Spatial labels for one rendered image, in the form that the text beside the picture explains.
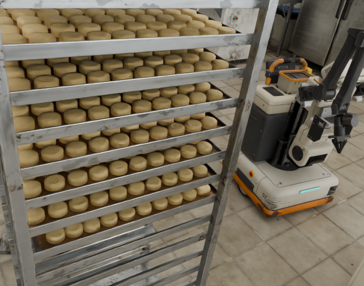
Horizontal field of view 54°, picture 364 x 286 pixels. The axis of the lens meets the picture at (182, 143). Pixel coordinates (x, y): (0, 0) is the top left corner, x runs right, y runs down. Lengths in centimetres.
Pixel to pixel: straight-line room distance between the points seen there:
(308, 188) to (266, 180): 30
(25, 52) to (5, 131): 15
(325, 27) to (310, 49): 37
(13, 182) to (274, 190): 194
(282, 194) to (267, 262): 45
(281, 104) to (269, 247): 95
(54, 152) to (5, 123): 18
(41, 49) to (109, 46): 13
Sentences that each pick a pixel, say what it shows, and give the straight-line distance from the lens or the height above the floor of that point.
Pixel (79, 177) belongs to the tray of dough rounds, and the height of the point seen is 115.
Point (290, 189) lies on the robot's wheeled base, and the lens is 256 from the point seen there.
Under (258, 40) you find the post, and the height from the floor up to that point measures 151.
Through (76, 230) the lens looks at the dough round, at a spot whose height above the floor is 97.
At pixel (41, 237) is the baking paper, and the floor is 95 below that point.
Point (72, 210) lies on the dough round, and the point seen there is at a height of 105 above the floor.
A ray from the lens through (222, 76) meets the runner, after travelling 95.
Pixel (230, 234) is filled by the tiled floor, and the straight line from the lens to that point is 248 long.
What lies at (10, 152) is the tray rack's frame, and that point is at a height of 131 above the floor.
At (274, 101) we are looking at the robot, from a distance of 244.
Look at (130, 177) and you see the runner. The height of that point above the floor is 115.
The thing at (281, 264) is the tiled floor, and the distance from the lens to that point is 243.
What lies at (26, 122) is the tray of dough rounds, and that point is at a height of 133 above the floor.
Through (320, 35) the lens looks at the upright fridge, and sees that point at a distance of 568.
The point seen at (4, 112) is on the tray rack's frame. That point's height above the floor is 140.
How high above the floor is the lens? 174
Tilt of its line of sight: 32 degrees down
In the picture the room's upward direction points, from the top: 9 degrees clockwise
